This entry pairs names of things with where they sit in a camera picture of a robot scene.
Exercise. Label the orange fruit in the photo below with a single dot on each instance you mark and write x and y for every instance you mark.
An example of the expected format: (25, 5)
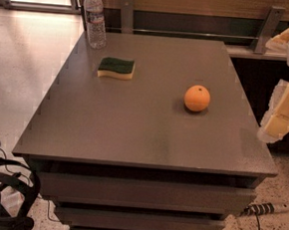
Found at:
(197, 98)

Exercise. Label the striped power strip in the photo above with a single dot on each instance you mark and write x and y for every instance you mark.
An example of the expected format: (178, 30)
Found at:
(265, 208)

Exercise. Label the green and yellow sponge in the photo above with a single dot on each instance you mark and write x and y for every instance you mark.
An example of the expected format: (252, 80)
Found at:
(116, 68)

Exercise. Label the grey drawer cabinet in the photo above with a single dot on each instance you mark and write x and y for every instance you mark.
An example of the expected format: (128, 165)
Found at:
(118, 154)

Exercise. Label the clear plastic water bottle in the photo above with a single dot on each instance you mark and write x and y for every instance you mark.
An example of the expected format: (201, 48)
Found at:
(95, 22)

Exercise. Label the right metal rail bracket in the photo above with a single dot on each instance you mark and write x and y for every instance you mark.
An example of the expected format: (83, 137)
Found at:
(267, 29)

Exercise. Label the metal rail bracket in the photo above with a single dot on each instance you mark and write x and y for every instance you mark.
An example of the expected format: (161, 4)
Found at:
(127, 16)
(267, 29)

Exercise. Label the horizontal metal rail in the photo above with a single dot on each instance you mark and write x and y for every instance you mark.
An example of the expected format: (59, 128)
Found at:
(181, 33)

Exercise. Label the left metal rail bracket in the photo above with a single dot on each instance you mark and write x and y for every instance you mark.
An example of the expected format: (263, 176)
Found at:
(127, 16)

